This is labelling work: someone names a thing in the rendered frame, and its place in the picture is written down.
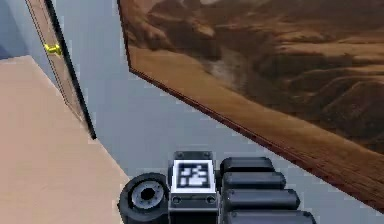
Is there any brown room door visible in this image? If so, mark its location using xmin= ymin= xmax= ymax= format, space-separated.
xmin=24 ymin=0 xmax=98 ymax=141

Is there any brown framed landscape picture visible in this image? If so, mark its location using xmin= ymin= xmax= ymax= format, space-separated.
xmin=116 ymin=0 xmax=384 ymax=214

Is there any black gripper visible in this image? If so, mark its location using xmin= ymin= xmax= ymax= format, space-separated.
xmin=117 ymin=172 xmax=171 ymax=224

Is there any yellow door handle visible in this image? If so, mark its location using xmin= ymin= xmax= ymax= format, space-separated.
xmin=44 ymin=43 xmax=63 ymax=56

